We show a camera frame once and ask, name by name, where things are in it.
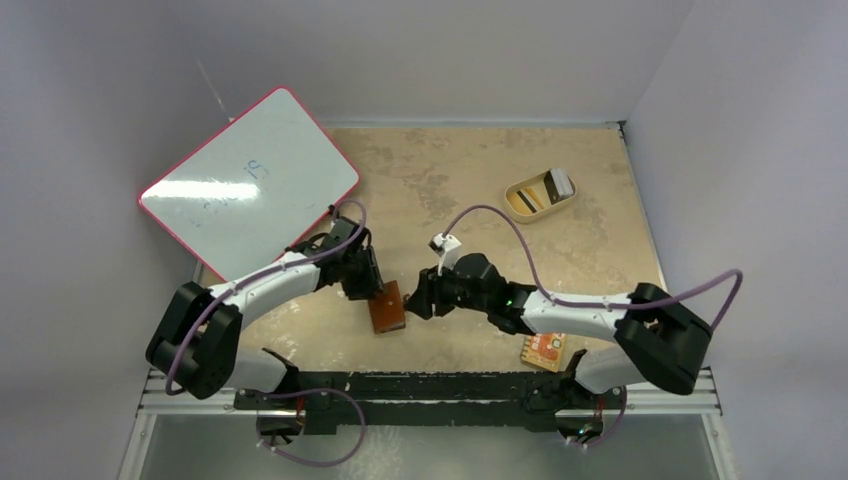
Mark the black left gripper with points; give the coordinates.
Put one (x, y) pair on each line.
(370, 284)

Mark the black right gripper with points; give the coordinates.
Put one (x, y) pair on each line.
(432, 294)

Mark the brown leather card holder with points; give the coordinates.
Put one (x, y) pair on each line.
(386, 310)

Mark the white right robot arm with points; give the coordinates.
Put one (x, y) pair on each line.
(653, 339)

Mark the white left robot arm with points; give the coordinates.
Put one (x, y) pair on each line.
(197, 343)

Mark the orange spiral notebook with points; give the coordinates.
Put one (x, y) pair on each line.
(544, 351)

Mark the beige oval tray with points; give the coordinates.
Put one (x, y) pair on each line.
(527, 201)

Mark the pink framed whiteboard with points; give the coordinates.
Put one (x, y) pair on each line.
(252, 189)

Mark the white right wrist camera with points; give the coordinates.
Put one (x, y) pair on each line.
(448, 249)

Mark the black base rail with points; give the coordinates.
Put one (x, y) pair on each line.
(536, 401)

